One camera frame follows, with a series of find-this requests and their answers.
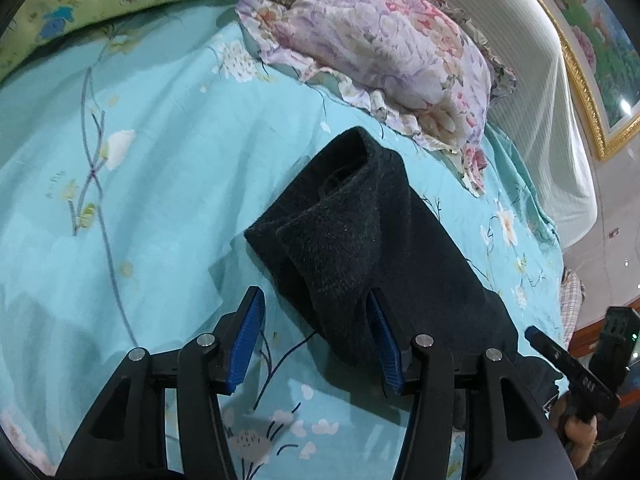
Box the turquoise floral bed sheet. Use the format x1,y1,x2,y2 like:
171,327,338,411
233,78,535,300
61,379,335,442
1,0,564,479

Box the wooden glass cabinet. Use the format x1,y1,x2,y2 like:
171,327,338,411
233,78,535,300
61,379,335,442
566,296,640,361

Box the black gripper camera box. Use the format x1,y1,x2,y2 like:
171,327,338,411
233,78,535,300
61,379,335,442
589,307,639,393

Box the gold framed wall painting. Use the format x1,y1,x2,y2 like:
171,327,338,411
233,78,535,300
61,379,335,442
536,0,639,160

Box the person's right hand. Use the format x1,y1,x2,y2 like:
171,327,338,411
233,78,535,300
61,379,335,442
549,392,598,469

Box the black pants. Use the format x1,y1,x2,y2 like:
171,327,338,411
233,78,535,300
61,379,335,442
244,128,563,421

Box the purple floral pillow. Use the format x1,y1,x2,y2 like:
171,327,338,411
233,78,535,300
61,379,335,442
235,0,516,196

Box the plaid checkered cloth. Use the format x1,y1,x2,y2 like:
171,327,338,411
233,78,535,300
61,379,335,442
559,268,585,349

